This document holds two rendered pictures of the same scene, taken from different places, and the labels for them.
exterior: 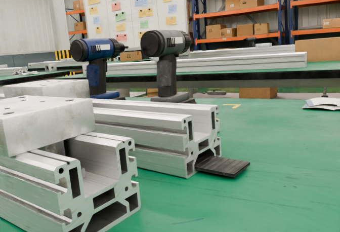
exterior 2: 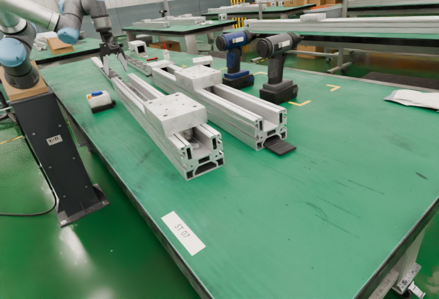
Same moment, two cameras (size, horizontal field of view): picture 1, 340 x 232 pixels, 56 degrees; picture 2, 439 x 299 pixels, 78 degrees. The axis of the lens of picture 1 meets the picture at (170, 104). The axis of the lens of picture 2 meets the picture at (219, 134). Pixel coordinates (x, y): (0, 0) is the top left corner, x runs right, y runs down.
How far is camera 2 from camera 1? 28 cm
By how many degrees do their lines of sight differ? 29
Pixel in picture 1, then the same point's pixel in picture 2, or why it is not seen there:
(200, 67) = (343, 28)
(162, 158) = (246, 137)
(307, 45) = not seen: outside the picture
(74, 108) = (195, 112)
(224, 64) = (367, 26)
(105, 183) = (206, 153)
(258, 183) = (291, 162)
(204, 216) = (250, 175)
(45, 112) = (180, 115)
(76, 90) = (213, 79)
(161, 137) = (245, 126)
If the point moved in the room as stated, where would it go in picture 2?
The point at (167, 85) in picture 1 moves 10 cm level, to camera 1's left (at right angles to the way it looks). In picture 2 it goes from (274, 76) to (244, 77)
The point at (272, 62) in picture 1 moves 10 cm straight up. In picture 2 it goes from (418, 26) to (421, 8)
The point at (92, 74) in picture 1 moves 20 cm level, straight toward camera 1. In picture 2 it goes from (230, 59) to (223, 73)
